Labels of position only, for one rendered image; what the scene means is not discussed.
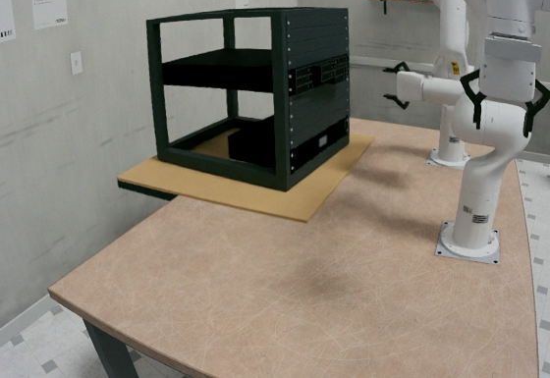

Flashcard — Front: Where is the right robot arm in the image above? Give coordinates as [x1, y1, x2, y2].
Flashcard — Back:
[422, 0, 474, 168]

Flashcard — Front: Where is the tan flat board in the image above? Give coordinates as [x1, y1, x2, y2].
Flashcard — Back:
[117, 129, 375, 224]

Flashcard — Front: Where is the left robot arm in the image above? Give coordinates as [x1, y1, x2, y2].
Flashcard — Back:
[441, 0, 550, 259]

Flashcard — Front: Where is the black metal rack frame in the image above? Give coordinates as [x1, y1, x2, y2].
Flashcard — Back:
[146, 7, 350, 192]

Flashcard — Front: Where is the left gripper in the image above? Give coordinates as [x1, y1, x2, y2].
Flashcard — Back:
[460, 34, 550, 138]

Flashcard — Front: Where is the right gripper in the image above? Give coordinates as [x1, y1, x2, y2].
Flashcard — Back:
[382, 61, 427, 110]

